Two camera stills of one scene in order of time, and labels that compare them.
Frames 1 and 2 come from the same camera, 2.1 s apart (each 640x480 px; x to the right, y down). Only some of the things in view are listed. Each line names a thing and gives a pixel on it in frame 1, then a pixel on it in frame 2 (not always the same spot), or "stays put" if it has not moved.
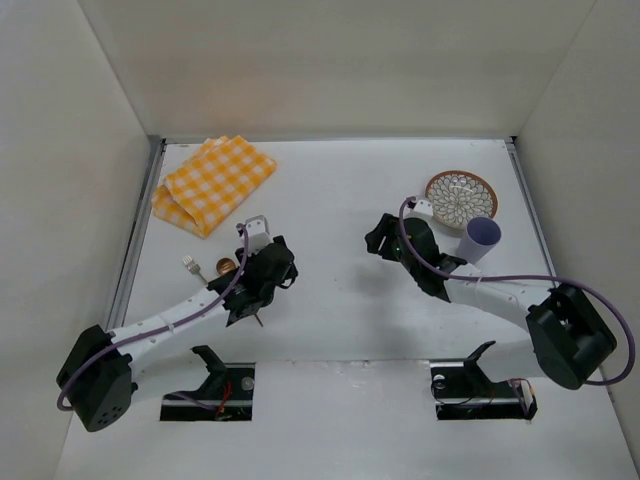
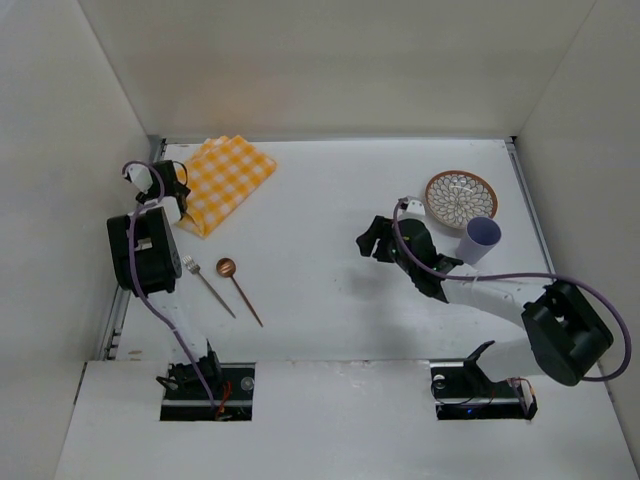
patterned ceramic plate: x=459 y=196 stays put
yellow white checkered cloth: x=199 y=194 stays put
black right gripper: x=382 y=235 stays put
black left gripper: x=245 y=304 → x=177 y=189
